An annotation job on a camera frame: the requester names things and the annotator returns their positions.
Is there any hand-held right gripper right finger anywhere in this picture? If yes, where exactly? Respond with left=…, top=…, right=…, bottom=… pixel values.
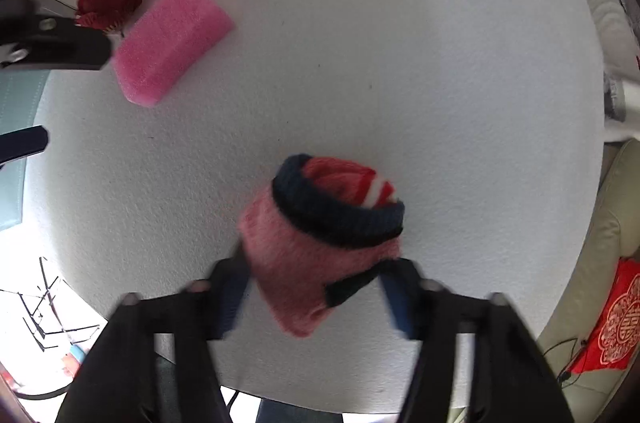
left=377, top=259, right=576, bottom=423

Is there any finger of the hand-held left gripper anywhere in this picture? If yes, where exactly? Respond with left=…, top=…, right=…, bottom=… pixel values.
left=0, top=126, right=51, bottom=166
left=0, top=14, right=113, bottom=71

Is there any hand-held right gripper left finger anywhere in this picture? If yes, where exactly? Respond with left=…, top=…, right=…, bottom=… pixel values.
left=55, top=254, right=251, bottom=423

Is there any large grey-green box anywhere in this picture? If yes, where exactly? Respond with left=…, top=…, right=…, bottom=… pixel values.
left=0, top=70, right=51, bottom=231

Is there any pink and navy sock roll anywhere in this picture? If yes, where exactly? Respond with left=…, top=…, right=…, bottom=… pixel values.
left=237, top=154, right=406, bottom=338

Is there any red artificial rose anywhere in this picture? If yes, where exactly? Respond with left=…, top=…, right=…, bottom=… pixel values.
left=74, top=0, right=143, bottom=38

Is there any pink sponge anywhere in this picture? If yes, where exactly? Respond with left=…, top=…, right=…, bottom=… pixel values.
left=114, top=0, right=236, bottom=107

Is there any person's blue jeans leg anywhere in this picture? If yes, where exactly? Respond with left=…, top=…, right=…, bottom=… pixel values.
left=255, top=398, right=341, bottom=423

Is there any black metal stand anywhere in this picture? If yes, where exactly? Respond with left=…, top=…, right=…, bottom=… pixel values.
left=0, top=255, right=101, bottom=356

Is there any red patterned cushion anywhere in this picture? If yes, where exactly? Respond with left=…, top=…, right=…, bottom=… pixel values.
left=570, top=258, right=640, bottom=374

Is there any beige sofa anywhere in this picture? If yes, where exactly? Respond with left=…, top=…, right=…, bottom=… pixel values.
left=540, top=138, right=640, bottom=423

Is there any black cable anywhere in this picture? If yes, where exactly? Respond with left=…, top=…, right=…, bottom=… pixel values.
left=542, top=338, right=592, bottom=388

